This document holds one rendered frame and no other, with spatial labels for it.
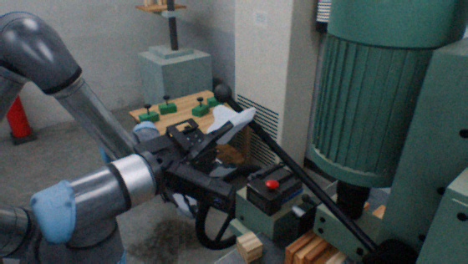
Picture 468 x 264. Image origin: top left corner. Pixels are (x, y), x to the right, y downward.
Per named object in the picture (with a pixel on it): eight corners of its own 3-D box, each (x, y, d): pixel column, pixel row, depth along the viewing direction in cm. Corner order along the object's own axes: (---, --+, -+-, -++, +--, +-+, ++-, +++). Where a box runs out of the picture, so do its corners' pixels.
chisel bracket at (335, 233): (330, 221, 74) (336, 192, 70) (391, 261, 65) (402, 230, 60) (309, 237, 70) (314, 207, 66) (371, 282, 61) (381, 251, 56)
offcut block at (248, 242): (251, 242, 75) (251, 230, 73) (261, 256, 72) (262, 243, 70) (236, 249, 73) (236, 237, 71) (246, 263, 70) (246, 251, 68)
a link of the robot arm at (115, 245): (82, 246, 59) (66, 200, 53) (138, 260, 56) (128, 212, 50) (49, 285, 52) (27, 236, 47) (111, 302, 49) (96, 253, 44)
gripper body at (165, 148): (195, 114, 57) (130, 137, 51) (224, 146, 53) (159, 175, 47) (190, 144, 63) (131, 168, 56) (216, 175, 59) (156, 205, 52)
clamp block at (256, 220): (272, 195, 94) (274, 170, 90) (310, 221, 85) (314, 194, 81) (233, 219, 86) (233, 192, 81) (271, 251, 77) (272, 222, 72)
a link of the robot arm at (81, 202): (40, 230, 48) (20, 183, 43) (114, 196, 54) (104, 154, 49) (55, 265, 42) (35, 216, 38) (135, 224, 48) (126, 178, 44)
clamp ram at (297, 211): (301, 213, 83) (304, 185, 78) (325, 231, 78) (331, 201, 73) (276, 231, 77) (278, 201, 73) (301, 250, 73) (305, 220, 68)
